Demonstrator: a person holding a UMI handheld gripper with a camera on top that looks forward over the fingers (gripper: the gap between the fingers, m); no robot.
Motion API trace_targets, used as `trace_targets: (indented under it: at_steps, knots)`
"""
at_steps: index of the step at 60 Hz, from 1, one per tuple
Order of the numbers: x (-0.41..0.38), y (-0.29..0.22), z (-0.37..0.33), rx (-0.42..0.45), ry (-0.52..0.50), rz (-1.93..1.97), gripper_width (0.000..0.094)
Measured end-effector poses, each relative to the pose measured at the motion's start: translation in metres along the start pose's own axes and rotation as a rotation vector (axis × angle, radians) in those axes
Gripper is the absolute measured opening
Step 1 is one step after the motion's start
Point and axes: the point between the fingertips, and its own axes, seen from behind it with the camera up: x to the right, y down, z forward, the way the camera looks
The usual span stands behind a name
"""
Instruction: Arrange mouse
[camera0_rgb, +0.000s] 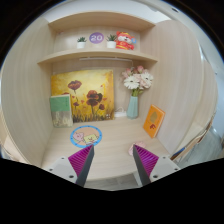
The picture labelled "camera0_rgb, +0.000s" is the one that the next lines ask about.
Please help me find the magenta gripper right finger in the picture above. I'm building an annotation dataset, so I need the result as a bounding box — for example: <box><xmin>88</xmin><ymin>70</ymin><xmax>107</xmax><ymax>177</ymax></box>
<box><xmin>133</xmin><ymin>145</ymin><xmax>159</xmax><ymax>186</ymax></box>

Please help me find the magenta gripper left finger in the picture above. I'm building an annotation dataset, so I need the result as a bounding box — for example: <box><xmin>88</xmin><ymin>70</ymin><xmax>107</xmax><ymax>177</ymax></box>
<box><xmin>68</xmin><ymin>145</ymin><xmax>94</xmax><ymax>187</ymax></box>

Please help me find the round cartoon mouse pad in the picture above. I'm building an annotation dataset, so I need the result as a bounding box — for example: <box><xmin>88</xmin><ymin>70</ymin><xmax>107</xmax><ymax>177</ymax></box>
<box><xmin>70</xmin><ymin>125</ymin><xmax>102</xmax><ymax>148</ymax></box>

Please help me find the orange book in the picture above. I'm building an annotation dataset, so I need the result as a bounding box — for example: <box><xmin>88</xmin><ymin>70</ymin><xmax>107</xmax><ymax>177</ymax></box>
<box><xmin>143</xmin><ymin>105</ymin><xmax>165</xmax><ymax>138</ymax></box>

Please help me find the teal vase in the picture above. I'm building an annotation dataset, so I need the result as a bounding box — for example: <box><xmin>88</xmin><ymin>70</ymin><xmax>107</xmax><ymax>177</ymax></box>
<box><xmin>126</xmin><ymin>96</ymin><xmax>138</xmax><ymax>119</ymax></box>

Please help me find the white power adapter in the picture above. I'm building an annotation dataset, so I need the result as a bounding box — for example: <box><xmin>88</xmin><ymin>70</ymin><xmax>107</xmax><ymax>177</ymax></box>
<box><xmin>114</xmin><ymin>107</ymin><xmax>127</xmax><ymax>118</ymax></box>

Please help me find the green book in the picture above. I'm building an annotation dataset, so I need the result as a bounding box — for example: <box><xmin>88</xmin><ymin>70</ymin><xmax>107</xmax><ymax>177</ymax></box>
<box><xmin>50</xmin><ymin>94</ymin><xmax>73</xmax><ymax>128</ymax></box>

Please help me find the yellow poppy flower painting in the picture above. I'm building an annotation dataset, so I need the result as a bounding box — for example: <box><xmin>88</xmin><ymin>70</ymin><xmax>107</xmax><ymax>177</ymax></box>
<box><xmin>51</xmin><ymin>69</ymin><xmax>114</xmax><ymax>123</ymax></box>

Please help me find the pink white flower bouquet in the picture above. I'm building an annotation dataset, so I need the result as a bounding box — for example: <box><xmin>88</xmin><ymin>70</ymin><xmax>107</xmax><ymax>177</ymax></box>
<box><xmin>122</xmin><ymin>66</ymin><xmax>154</xmax><ymax>97</ymax></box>

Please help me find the wooden shelf unit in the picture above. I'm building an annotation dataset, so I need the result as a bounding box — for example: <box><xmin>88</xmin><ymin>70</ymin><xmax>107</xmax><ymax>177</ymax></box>
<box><xmin>0</xmin><ymin>11</ymin><xmax>218</xmax><ymax>180</ymax></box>

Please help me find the white light bar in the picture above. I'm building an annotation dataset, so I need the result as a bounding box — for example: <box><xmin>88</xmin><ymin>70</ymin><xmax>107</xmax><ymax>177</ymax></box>
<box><xmin>79</xmin><ymin>57</ymin><xmax>133</xmax><ymax>62</ymax></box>

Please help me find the left small potted plant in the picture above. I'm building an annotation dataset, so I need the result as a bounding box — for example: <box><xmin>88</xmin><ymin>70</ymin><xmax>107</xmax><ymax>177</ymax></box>
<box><xmin>77</xmin><ymin>37</ymin><xmax>87</xmax><ymax>49</ymax></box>

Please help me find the small potted plant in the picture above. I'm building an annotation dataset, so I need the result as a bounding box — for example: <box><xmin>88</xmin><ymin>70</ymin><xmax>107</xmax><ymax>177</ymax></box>
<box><xmin>107</xmin><ymin>34</ymin><xmax>117</xmax><ymax>48</ymax></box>
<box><xmin>77</xmin><ymin>37</ymin><xmax>87</xmax><ymax>49</ymax></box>

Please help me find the red plush toy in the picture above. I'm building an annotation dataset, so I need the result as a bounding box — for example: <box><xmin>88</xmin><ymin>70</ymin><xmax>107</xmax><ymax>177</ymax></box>
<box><xmin>116</xmin><ymin>32</ymin><xmax>136</xmax><ymax>50</ymax></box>

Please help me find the right small potted plant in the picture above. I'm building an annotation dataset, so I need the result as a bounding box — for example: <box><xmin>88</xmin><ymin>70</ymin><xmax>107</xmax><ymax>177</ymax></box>
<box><xmin>107</xmin><ymin>34</ymin><xmax>117</xmax><ymax>48</ymax></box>

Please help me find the purple round number sign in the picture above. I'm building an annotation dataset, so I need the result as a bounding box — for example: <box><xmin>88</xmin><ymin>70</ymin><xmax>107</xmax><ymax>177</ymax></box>
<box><xmin>89</xmin><ymin>32</ymin><xmax>104</xmax><ymax>44</ymax></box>

